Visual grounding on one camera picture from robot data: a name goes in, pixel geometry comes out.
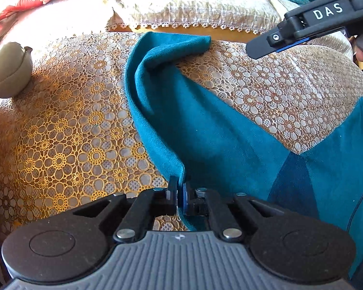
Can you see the small grey round teapot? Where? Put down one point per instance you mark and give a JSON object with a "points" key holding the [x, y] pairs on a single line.
{"points": [[15, 69]]}

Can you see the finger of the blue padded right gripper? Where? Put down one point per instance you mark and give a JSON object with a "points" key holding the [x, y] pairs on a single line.
{"points": [[292, 44]]}

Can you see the floral lace tablecloth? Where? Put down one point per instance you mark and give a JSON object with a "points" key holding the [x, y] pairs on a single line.
{"points": [[69, 138]]}

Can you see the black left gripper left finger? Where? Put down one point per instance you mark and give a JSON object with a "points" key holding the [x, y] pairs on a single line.
{"points": [[126, 220]]}

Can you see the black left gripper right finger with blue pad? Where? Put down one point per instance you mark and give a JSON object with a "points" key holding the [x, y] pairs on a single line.
{"points": [[233, 219]]}

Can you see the cream lace sofa cover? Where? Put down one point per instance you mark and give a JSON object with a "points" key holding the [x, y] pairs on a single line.
{"points": [[226, 20]]}

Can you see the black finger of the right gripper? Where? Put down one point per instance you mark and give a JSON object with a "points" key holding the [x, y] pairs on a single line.
{"points": [[267, 43]]}

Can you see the teal blue knit sweater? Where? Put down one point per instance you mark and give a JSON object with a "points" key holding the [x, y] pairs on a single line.
{"points": [[192, 134]]}

